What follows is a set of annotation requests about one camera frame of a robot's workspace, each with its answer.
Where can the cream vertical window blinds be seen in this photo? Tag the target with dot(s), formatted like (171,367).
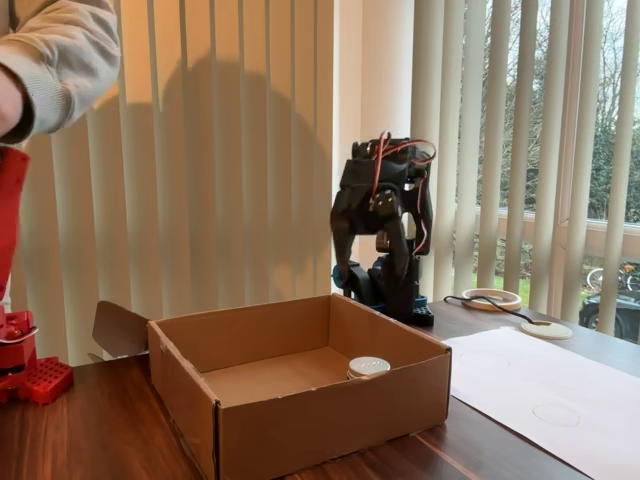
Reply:
(200,150)
(525,150)

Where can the open brown cardboard box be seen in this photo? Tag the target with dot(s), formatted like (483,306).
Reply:
(325,420)

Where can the white paper sheet with circles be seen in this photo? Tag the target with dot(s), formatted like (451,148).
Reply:
(560,390)

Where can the person's hand with ring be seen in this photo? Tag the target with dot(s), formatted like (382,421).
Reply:
(12,105)

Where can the cream masking tape roll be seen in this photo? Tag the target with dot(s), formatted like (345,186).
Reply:
(492,300)

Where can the bicycle outside window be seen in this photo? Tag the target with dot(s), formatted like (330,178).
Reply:
(612,277)

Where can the small white round container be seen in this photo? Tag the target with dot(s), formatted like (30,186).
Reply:
(368,366)

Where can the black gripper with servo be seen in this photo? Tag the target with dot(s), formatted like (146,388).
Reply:
(351,216)

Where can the forearm in grey sleeve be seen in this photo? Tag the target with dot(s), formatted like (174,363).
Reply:
(70,55)

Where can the red leader robot arm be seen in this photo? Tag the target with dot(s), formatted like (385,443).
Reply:
(15,350)

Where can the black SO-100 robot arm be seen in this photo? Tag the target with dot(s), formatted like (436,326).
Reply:
(400,300)

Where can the round beige desk grommet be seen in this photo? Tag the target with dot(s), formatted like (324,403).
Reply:
(547,331)

